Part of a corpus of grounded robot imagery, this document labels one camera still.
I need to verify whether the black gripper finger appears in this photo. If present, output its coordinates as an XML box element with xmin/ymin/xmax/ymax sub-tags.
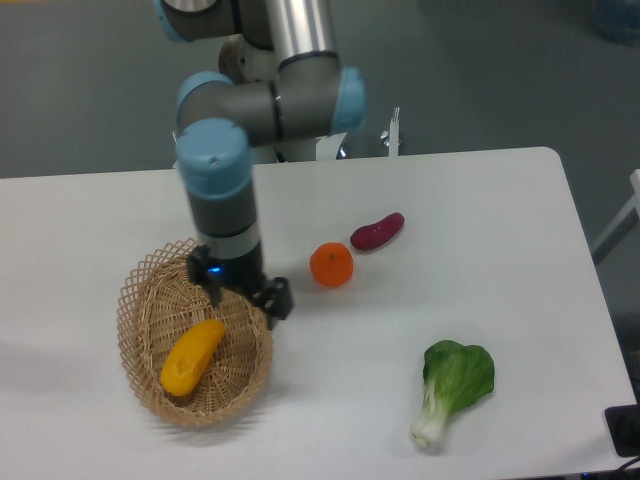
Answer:
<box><xmin>186</xmin><ymin>245</ymin><xmax>222</xmax><ymax>307</ymax></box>
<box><xmin>252</xmin><ymin>277</ymin><xmax>294</xmax><ymax>330</ymax></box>

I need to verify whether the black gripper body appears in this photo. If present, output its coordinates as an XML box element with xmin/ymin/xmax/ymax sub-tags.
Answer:
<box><xmin>207</xmin><ymin>243</ymin><xmax>265</xmax><ymax>298</ymax></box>

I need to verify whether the yellow mango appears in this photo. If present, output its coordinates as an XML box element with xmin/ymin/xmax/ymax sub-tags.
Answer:
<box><xmin>160</xmin><ymin>319</ymin><xmax>226</xmax><ymax>397</ymax></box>

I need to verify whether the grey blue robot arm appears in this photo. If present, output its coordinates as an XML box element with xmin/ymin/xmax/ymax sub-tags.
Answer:
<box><xmin>154</xmin><ymin>1</ymin><xmax>367</xmax><ymax>323</ymax></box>

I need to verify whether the woven wicker basket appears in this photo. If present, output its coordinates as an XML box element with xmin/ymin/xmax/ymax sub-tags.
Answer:
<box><xmin>117</xmin><ymin>238</ymin><xmax>272</xmax><ymax>427</ymax></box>

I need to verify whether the orange tangerine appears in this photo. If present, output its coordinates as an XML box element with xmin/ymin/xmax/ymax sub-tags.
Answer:
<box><xmin>309</xmin><ymin>242</ymin><xmax>354</xmax><ymax>288</ymax></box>

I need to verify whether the purple sweet potato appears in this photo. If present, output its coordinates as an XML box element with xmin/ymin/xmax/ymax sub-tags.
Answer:
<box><xmin>350</xmin><ymin>212</ymin><xmax>405</xmax><ymax>252</ymax></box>

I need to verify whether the green bok choy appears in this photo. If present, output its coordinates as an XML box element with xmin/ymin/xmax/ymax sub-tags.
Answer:
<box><xmin>410</xmin><ymin>340</ymin><xmax>495</xmax><ymax>450</ymax></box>

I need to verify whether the white furniture leg right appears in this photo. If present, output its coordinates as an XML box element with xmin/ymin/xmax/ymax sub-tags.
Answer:
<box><xmin>590</xmin><ymin>169</ymin><xmax>639</xmax><ymax>265</ymax></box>

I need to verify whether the black device at table edge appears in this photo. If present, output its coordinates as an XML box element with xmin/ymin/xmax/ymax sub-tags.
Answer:
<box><xmin>604</xmin><ymin>404</ymin><xmax>639</xmax><ymax>458</ymax></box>

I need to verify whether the blue water jug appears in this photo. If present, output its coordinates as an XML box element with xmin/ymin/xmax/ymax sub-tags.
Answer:
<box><xmin>591</xmin><ymin>0</ymin><xmax>639</xmax><ymax>47</ymax></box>

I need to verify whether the white pedestal base frame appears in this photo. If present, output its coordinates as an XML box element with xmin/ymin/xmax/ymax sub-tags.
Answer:
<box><xmin>170</xmin><ymin>105</ymin><xmax>405</xmax><ymax>169</ymax></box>

